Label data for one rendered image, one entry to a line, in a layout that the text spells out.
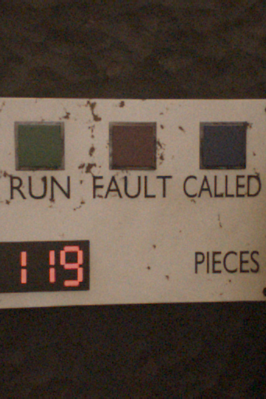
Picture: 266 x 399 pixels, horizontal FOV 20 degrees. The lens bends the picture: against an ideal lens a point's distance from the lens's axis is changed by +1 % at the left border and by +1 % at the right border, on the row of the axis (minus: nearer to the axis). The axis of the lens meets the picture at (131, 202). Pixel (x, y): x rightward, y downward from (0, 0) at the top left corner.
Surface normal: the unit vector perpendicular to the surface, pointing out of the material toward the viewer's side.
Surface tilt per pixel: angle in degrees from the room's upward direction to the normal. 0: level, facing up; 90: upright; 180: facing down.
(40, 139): 90
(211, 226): 90
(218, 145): 90
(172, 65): 90
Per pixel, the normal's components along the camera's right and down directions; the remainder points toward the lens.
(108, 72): 0.13, 0.08
